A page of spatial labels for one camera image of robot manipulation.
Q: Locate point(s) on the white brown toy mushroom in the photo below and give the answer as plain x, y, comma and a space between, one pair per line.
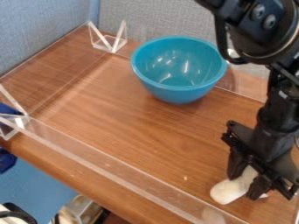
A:
230, 190

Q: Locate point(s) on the clear acrylic back barrier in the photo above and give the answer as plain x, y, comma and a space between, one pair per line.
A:
246, 80

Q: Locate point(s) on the clear box below table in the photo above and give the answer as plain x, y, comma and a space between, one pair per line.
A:
81, 211

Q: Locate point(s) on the clear acrylic barrier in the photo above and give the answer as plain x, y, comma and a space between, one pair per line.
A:
246, 80
83, 164

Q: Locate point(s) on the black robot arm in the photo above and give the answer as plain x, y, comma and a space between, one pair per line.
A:
258, 32

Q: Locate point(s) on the blue clamp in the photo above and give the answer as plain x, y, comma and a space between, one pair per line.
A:
7, 158

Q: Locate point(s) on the blue bowl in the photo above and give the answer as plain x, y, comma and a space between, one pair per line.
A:
178, 67

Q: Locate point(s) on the clear acrylic left bracket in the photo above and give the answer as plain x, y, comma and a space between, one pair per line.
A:
15, 121

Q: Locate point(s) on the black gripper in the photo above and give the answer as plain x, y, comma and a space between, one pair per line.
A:
263, 149

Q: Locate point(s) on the black white object below table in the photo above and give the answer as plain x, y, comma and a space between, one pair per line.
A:
14, 215

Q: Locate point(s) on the clear acrylic front barrier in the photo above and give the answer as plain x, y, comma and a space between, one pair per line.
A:
83, 164

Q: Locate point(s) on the clear acrylic corner bracket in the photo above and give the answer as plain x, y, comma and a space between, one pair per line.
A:
106, 42

